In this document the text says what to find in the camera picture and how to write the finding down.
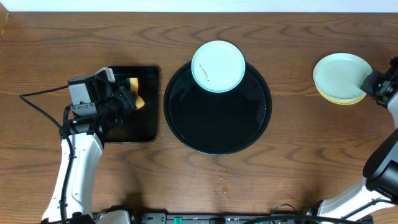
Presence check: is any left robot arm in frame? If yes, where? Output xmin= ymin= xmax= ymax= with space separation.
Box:
xmin=42 ymin=75 xmax=144 ymax=223

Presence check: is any round black tray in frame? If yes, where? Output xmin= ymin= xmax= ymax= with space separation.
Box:
xmin=164 ymin=63 xmax=272 ymax=155

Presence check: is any rectangular black tray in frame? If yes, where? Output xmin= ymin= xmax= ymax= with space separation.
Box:
xmin=104 ymin=66 xmax=159 ymax=142

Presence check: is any yellow plate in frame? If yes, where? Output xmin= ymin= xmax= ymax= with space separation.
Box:
xmin=315 ymin=86 xmax=366 ymax=105

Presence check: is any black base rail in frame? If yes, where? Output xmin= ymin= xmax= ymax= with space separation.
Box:
xmin=93 ymin=210 xmax=374 ymax=224

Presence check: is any light blue plate top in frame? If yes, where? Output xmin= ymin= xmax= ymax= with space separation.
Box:
xmin=191 ymin=40 xmax=246 ymax=93

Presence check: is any light blue plate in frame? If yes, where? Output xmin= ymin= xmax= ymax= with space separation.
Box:
xmin=191 ymin=40 xmax=246 ymax=93
xmin=313 ymin=53 xmax=373 ymax=100

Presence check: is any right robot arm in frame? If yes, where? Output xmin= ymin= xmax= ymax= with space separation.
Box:
xmin=307 ymin=56 xmax=397 ymax=223

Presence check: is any green yellow sponge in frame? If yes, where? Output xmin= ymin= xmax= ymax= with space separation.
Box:
xmin=119 ymin=78 xmax=145 ymax=110

